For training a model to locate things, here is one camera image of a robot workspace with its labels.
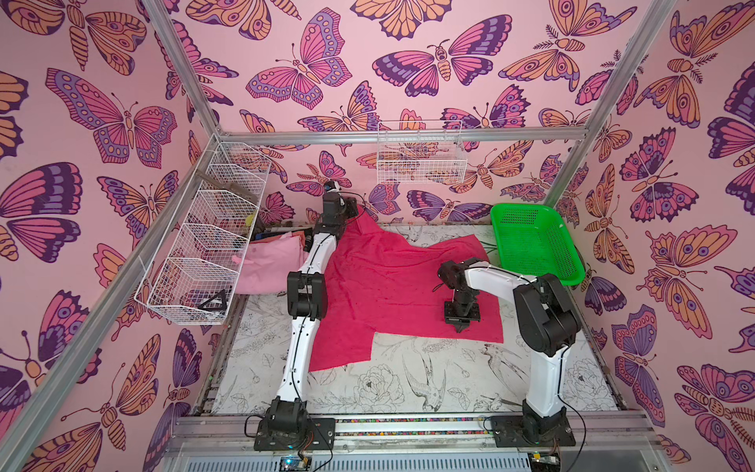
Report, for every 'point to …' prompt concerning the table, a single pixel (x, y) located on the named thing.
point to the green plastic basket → (533, 240)
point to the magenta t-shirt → (379, 287)
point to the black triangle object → (204, 306)
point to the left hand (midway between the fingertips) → (359, 196)
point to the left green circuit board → (292, 462)
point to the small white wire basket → (421, 151)
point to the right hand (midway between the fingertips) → (450, 330)
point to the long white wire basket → (193, 273)
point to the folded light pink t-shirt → (267, 263)
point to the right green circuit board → (544, 462)
